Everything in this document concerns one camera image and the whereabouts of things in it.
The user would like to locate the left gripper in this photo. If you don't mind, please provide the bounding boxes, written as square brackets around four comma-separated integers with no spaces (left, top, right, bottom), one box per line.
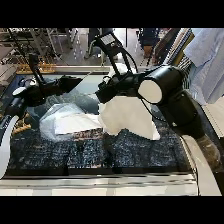
[58,75,85,95]

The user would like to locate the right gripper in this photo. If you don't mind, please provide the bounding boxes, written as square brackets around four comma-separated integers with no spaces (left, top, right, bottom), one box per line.
[95,72,140,104]

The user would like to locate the white shirt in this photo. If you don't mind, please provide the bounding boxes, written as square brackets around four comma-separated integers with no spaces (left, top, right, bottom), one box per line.
[53,62,162,142]

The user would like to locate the brown clothes hanger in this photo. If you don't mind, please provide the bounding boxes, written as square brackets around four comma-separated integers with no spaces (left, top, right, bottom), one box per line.
[12,114,33,135]

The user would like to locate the heap of clothes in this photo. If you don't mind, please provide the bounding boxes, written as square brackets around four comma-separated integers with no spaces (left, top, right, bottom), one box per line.
[155,28,196,69]

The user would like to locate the person's legs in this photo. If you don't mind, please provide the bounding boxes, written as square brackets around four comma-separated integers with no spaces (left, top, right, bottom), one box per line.
[83,28,118,62]

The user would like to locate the striped garment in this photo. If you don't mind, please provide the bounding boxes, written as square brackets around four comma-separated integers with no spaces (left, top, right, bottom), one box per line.
[179,55,195,90]

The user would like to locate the light blue shirt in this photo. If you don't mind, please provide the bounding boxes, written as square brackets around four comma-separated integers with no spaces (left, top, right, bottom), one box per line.
[183,28,224,105]

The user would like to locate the black cable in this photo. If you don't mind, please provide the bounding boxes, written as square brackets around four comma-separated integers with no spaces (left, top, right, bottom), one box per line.
[114,43,140,75]

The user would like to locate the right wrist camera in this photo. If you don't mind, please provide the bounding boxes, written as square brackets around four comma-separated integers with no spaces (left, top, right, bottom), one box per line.
[93,32,125,77]

